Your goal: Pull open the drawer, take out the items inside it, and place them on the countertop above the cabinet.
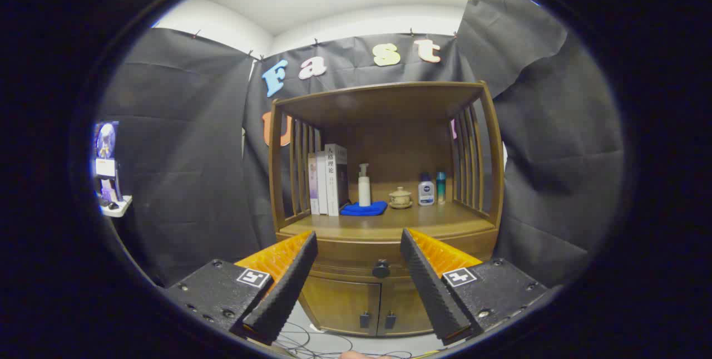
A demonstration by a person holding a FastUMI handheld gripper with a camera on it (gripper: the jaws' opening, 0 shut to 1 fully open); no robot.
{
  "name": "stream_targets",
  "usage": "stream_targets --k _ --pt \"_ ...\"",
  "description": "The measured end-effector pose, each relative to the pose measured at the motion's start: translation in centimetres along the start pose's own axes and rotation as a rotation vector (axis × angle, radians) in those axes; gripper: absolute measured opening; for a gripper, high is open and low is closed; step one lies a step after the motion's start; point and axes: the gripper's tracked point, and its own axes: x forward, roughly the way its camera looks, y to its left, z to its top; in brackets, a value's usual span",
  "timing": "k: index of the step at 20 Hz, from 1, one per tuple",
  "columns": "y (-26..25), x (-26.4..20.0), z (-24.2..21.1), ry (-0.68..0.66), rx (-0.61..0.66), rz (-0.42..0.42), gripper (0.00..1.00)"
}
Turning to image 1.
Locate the white lotion bottle blue cap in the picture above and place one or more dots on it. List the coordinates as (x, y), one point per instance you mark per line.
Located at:
(426, 192)

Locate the white wall shelf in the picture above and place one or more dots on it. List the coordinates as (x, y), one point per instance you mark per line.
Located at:
(119, 207)

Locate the black drawer knob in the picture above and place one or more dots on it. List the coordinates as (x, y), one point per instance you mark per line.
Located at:
(381, 269)

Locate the thick white book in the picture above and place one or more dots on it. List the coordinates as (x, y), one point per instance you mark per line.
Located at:
(332, 181)

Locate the wooden cabinet door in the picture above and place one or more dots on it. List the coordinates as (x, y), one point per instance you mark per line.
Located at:
(403, 300)
(342, 303)

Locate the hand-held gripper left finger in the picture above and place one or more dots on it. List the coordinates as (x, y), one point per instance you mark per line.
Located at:
(289, 286)

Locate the thin white book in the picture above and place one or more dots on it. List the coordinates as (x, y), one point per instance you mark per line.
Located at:
(321, 186)

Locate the thin purple book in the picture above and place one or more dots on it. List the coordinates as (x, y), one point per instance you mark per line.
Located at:
(313, 186)

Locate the beige lidded teacup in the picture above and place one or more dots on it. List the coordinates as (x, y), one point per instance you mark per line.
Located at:
(400, 197)

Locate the slim teal bottle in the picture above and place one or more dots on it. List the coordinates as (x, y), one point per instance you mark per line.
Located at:
(441, 186)

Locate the wooden countertop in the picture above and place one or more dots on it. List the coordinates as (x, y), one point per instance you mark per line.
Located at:
(423, 222)

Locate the wooden drawer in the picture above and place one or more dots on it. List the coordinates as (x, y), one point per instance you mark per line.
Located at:
(356, 250)

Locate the beige saucer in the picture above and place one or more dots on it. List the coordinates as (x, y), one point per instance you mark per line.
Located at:
(400, 206)

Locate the blue cloth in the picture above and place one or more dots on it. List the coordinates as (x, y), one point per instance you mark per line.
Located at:
(364, 210)

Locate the white pump bottle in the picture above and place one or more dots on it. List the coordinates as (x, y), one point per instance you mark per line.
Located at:
(364, 189)

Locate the wooden cabinet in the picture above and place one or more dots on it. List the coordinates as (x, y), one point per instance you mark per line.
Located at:
(389, 142)

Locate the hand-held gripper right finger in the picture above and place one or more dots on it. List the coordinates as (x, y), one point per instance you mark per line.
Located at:
(431, 286)

